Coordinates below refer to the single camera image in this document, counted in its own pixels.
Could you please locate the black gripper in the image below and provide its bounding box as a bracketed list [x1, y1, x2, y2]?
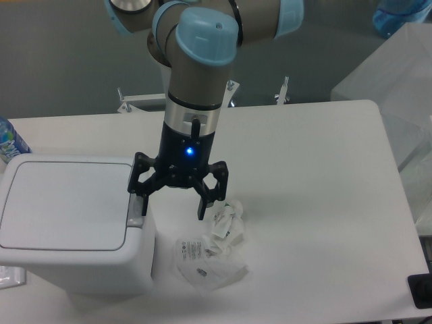
[128, 124, 229, 221]

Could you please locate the white push-lid trash can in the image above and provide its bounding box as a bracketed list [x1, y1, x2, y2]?
[1, 154, 156, 295]

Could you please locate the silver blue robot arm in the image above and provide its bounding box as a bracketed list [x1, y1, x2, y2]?
[105, 1, 304, 219]

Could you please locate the crumpled white paper wrapper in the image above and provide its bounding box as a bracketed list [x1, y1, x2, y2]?
[211, 199, 244, 253]

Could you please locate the flat clear plastic packet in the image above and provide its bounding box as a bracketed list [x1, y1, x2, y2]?
[174, 238, 248, 294]

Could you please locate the metal clamp bolt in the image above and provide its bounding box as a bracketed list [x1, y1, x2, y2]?
[274, 76, 290, 105]

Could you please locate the blue labelled water bottle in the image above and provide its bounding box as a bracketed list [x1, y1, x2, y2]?
[1, 117, 32, 164]

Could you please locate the small clear plastic tray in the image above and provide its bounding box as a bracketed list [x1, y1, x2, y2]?
[0, 266, 26, 290]

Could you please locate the black device at edge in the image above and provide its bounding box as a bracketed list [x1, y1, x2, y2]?
[408, 273, 431, 309]

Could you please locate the blue plastic bag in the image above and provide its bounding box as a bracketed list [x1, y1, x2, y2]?
[372, 0, 431, 39]

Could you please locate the white base bracket frame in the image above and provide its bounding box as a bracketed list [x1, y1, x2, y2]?
[117, 80, 240, 113]

